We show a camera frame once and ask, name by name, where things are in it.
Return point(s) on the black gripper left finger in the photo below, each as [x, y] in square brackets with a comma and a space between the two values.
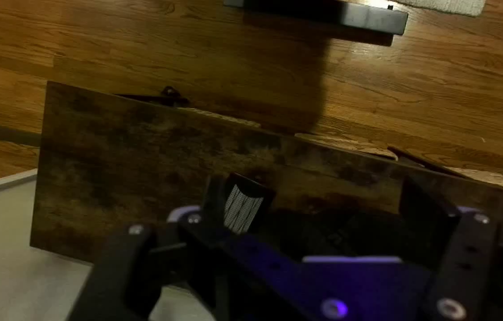
[237, 206]

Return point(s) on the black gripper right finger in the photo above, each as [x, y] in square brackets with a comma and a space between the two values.
[463, 268]

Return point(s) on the grey flat box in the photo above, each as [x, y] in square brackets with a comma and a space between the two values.
[370, 19]

